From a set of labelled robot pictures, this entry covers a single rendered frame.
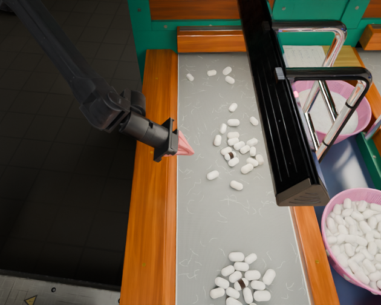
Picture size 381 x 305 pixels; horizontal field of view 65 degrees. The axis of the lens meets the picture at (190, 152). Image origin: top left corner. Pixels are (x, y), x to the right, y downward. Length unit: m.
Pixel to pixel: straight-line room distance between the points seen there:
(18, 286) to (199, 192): 0.65
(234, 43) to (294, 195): 0.76
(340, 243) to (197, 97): 0.61
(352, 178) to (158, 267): 0.64
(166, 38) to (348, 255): 0.90
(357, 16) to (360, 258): 0.82
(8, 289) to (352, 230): 1.01
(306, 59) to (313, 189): 0.80
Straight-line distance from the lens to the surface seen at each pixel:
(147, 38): 1.19
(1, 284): 1.18
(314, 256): 0.79
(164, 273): 0.73
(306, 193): 0.47
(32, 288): 1.13
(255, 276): 0.75
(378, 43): 1.32
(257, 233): 0.80
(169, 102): 1.00
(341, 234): 0.87
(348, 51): 1.31
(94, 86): 0.67
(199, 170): 0.86
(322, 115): 1.09
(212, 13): 1.15
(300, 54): 1.22
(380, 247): 0.90
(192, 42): 1.12
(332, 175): 1.03
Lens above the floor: 1.48
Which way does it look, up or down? 55 degrees down
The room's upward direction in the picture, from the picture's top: straight up
